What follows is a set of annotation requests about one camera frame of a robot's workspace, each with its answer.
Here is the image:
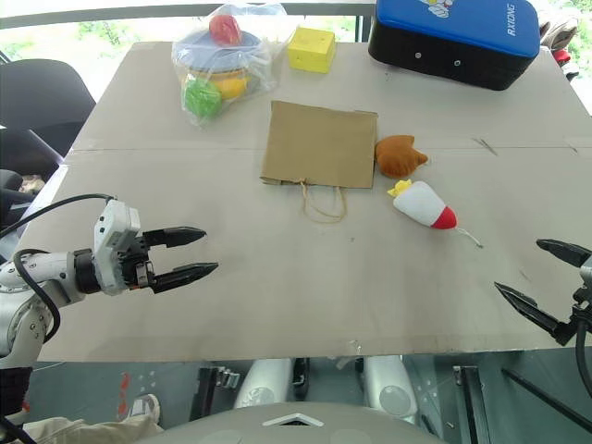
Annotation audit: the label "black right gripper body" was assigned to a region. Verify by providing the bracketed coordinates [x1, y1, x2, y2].
[571, 285, 592, 333]

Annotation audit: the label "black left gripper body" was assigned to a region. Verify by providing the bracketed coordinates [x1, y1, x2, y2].
[117, 230, 158, 292]

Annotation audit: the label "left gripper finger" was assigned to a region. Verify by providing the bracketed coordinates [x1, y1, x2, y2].
[151, 262, 219, 295]
[142, 226, 207, 250]

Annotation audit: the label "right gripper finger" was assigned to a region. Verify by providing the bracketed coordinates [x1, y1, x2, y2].
[493, 280, 574, 347]
[536, 239, 592, 267]

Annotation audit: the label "brown paper bag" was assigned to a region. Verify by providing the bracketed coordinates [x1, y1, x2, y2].
[258, 100, 380, 227]

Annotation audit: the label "clear plastic bag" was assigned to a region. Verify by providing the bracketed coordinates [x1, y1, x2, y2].
[171, 2, 284, 130]

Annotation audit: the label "black thin rod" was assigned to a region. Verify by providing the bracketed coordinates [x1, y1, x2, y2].
[503, 368, 592, 427]

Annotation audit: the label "black table clamp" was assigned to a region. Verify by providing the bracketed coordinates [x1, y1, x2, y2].
[196, 364, 241, 423]

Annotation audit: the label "silver left robot leg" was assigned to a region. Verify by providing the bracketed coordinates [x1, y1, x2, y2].
[233, 358, 295, 409]

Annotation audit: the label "silver robot leg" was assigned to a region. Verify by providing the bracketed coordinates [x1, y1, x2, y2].
[233, 358, 295, 409]
[363, 354, 415, 413]

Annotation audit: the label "green plush toy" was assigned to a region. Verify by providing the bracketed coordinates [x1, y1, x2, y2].
[183, 76, 222, 117]

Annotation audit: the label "white red plush toy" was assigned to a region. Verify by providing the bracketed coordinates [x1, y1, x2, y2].
[387, 179, 485, 249]

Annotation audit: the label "silver robot torso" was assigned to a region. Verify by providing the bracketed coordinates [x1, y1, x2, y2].
[152, 401, 446, 444]

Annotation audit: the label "dark laptop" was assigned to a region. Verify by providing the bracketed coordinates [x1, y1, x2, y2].
[0, 128, 64, 173]

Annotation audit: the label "yellow orange plush toy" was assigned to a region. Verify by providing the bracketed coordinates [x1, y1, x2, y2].
[185, 68, 253, 101]

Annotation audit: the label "silver right robot leg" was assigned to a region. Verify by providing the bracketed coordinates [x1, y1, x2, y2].
[363, 354, 415, 413]

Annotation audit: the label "beige trousers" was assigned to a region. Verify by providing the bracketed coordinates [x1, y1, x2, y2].
[20, 413, 164, 444]

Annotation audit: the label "blue round plush plate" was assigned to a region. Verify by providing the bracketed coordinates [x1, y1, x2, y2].
[173, 30, 265, 75]

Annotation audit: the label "brown plush toy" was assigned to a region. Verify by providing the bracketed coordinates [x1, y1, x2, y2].
[374, 133, 430, 179]

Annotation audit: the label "black chair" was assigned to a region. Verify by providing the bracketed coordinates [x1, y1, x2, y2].
[0, 58, 97, 129]

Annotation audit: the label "beige cloth item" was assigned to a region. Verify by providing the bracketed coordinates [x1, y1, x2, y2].
[538, 20, 579, 50]

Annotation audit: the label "yellow cheese cube plush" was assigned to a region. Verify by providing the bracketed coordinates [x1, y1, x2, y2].
[287, 26, 337, 74]

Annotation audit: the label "blue and black case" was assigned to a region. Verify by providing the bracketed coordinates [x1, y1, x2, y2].
[367, 0, 542, 92]

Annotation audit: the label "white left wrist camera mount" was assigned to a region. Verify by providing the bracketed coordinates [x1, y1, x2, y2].
[92, 198, 142, 297]

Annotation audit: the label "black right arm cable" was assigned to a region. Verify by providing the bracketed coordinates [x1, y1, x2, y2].
[574, 318, 592, 386]

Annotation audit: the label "black table frame bar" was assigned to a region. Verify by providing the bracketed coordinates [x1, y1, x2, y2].
[452, 364, 492, 444]

